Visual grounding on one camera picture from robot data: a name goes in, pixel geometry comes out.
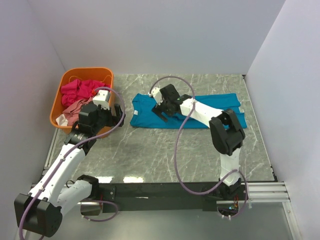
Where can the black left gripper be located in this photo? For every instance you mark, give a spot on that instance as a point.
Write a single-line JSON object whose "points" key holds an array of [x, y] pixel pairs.
{"points": [[113, 120]]}

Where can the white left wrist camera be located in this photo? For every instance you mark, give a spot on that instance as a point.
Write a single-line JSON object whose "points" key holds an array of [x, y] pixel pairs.
{"points": [[102, 99]]}

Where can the aluminium frame rail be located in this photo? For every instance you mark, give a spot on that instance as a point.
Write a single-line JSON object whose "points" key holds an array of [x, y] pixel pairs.
{"points": [[258, 193]]}

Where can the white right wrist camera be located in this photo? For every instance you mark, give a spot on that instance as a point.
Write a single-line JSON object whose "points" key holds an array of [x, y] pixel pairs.
{"points": [[156, 94]]}

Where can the dusty pink t shirt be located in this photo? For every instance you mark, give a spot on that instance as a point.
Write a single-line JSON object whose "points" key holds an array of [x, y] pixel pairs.
{"points": [[71, 113]]}

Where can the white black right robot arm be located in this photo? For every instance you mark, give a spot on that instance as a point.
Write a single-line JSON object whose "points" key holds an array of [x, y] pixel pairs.
{"points": [[226, 132]]}

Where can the white cloth in basket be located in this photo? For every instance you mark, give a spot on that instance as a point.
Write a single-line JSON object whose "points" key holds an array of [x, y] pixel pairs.
{"points": [[62, 120]]}

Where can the magenta t shirt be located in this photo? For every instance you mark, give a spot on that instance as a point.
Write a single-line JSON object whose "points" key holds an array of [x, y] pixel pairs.
{"points": [[79, 90]]}

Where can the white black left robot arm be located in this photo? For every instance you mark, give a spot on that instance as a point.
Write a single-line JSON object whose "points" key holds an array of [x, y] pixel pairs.
{"points": [[42, 209]]}

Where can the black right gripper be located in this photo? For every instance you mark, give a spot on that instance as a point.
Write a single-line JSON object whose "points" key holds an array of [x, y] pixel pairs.
{"points": [[159, 110]]}

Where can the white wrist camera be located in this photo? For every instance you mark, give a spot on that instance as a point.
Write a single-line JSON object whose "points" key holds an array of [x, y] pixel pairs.
{"points": [[102, 99], [156, 94]]}

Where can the black base crossbeam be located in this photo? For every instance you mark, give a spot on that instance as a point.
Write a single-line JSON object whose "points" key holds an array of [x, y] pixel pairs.
{"points": [[165, 196]]}

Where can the orange plastic laundry basket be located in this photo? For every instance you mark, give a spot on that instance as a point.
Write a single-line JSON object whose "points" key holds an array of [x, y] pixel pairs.
{"points": [[102, 74]]}

